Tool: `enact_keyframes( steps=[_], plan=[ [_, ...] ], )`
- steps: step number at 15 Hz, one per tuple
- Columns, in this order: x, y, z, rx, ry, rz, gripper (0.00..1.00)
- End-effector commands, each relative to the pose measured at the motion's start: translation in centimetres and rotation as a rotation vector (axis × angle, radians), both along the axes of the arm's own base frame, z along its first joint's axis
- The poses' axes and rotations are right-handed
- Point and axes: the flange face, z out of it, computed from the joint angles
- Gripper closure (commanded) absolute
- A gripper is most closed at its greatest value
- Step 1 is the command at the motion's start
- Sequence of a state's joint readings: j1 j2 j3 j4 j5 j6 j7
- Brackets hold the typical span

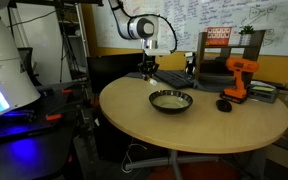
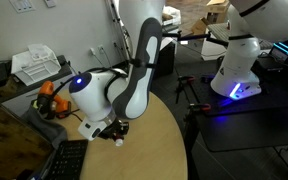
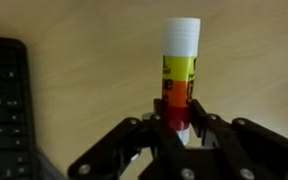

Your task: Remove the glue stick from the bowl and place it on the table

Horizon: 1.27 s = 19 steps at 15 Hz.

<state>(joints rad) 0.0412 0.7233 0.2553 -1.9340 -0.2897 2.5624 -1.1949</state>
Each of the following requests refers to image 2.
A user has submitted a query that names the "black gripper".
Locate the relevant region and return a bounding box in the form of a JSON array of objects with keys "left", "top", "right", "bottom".
[{"left": 100, "top": 118, "right": 130, "bottom": 142}]

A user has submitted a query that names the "white red glue stick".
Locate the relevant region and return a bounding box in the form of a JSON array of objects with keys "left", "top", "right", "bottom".
[{"left": 113, "top": 134, "right": 125, "bottom": 148}]

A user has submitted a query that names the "black computer keyboard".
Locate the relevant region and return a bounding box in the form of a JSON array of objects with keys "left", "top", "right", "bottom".
[{"left": 45, "top": 139, "right": 90, "bottom": 180}]

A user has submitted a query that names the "orange black power drill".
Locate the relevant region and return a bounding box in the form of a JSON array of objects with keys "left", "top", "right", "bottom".
[{"left": 32, "top": 80, "right": 73, "bottom": 120}]

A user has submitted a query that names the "grey cloth mat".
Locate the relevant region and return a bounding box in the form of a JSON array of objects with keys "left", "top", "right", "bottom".
[{"left": 20, "top": 103, "right": 69, "bottom": 150}]

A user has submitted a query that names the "black tripod stand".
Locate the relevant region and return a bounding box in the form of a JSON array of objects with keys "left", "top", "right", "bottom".
[{"left": 174, "top": 75, "right": 201, "bottom": 105}]

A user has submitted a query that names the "dark side desk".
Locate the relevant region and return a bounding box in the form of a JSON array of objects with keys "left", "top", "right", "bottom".
[{"left": 0, "top": 54, "right": 73, "bottom": 104}]

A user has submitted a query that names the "white plastic paper tray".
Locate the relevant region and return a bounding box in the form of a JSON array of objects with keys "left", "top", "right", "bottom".
[{"left": 10, "top": 43, "right": 63, "bottom": 87}]

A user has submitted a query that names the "dark wooden desk shelf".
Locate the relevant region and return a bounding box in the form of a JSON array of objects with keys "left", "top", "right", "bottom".
[{"left": 0, "top": 91, "right": 56, "bottom": 180}]

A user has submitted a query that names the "black robot workbench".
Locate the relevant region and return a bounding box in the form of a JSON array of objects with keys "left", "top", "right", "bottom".
[{"left": 183, "top": 64, "right": 288, "bottom": 154}]

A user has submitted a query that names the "small brown cardboard box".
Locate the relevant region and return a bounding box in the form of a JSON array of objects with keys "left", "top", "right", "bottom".
[{"left": 191, "top": 16, "right": 212, "bottom": 36}]

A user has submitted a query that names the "large brown cardboard box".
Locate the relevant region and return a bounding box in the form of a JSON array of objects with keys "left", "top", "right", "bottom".
[{"left": 205, "top": 0, "right": 232, "bottom": 25}]

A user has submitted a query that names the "orange handled bar clamp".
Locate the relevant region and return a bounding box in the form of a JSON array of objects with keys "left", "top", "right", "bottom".
[{"left": 188, "top": 102, "right": 213, "bottom": 113}]

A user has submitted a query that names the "black camera tripod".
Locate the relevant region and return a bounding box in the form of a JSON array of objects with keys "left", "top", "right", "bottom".
[{"left": 105, "top": 0, "right": 133, "bottom": 65}]

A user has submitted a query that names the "black horizontal mount bar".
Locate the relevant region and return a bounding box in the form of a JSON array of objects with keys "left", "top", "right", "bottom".
[{"left": 161, "top": 31, "right": 231, "bottom": 48}]

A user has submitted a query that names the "white light switch plate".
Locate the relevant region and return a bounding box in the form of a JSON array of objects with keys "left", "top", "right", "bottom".
[{"left": 9, "top": 0, "right": 36, "bottom": 14}]

